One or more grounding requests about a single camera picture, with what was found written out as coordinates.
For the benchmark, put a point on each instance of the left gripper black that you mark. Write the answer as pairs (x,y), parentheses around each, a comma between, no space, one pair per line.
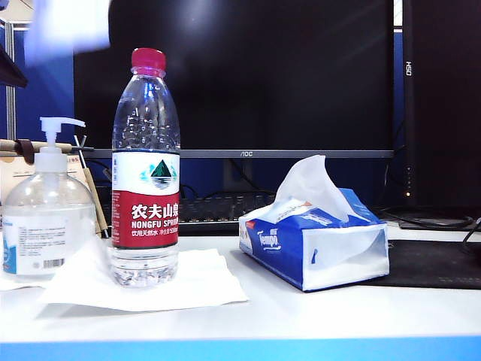
(9,71)

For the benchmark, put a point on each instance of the Nongfu Spring water bottle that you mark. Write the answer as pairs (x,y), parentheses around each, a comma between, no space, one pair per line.
(146,225)

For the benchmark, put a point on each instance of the clear pump sanitizer bottle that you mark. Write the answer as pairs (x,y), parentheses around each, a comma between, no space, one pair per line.
(41,210)

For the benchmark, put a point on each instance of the flat white tissue sheet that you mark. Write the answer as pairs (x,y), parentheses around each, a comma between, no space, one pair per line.
(203,278)

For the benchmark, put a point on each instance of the blue Tempo tissue pack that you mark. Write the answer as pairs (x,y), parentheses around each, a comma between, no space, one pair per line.
(278,259)

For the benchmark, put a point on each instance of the blue partition panel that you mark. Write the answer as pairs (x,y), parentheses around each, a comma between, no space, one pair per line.
(49,97)

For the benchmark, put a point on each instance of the wooden rod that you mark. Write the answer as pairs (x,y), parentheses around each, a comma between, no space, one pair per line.
(7,144)

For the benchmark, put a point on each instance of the beige paper card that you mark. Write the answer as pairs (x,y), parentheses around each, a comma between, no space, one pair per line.
(15,176)

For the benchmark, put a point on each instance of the black keyboard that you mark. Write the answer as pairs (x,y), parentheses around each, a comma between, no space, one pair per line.
(218,210)

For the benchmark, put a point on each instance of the black AOC monitor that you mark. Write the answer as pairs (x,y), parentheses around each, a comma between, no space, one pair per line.
(263,75)

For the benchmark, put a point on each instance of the black HSD monitor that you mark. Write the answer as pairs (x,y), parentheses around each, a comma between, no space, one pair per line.
(443,150)

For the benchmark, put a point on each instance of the black mouse pad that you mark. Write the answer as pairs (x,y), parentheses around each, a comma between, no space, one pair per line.
(432,267)

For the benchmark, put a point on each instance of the gray partition post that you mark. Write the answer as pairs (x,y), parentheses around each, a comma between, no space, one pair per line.
(11,109)

